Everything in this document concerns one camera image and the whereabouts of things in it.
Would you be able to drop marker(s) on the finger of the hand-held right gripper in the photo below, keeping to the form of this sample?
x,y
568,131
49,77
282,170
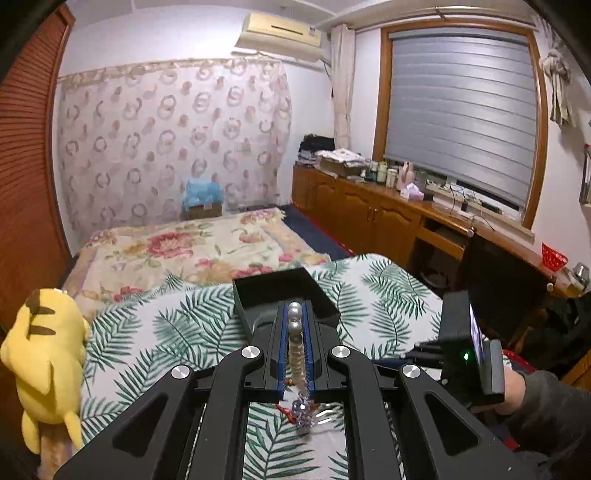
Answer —
x,y
429,348
422,361

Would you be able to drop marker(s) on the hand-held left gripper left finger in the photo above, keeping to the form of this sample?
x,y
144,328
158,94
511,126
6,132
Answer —
x,y
280,360

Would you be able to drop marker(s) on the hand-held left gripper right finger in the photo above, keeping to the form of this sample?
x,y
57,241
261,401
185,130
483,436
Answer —
x,y
310,360

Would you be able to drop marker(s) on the black jewelry box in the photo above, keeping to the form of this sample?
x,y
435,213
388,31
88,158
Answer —
x,y
277,288

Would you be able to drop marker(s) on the person's right forearm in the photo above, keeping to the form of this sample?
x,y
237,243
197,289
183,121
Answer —
x,y
549,410

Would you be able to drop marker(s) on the black chair back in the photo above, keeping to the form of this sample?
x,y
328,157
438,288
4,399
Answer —
x,y
503,277

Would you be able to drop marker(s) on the green leaf print cloth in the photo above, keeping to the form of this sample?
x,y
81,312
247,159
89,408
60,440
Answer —
x,y
184,323

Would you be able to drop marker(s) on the dark bag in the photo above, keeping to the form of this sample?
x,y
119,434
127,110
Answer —
x,y
565,323

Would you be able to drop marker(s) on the dark blue mattress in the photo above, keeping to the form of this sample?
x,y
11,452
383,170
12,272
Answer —
x,y
318,235

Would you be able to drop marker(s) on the red basket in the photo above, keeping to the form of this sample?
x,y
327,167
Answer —
x,y
553,258

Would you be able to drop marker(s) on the white power strip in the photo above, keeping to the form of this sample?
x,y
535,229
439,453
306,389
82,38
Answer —
x,y
457,213

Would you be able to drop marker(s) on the wooden cabinet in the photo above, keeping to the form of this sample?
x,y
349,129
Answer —
x,y
369,217

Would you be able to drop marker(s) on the floral blanket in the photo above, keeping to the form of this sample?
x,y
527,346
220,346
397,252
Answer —
x,y
184,249

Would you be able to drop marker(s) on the metal cup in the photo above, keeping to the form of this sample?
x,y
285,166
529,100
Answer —
x,y
581,273

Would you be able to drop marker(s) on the pink tissue box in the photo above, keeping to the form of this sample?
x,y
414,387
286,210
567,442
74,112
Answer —
x,y
412,191

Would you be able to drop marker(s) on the brown cardboard box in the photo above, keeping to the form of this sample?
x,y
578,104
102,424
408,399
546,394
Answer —
x,y
202,211

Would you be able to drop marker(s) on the group of bottles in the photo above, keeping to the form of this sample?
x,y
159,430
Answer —
x,y
385,171

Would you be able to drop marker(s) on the stack of folded clothes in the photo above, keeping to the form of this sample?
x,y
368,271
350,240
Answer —
x,y
313,150

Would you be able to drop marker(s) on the yellow plush toy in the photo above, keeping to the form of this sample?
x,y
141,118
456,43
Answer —
x,y
44,360

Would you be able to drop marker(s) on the grey window blind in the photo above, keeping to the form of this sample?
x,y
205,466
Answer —
x,y
461,106

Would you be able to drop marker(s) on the white hanging curtain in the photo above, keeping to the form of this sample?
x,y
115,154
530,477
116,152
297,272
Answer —
x,y
342,83

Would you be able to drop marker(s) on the tied white curtain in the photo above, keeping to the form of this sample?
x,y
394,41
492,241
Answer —
x,y
558,87

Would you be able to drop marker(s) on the wooden louvre door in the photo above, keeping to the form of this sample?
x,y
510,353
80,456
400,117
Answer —
x,y
27,161

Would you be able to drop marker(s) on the cream air conditioner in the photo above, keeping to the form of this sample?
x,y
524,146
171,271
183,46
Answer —
x,y
281,37

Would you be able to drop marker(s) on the curtain rod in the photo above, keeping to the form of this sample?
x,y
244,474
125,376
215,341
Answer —
x,y
489,11

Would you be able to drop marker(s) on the wooden window frame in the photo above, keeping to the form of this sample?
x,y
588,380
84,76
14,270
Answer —
x,y
381,92

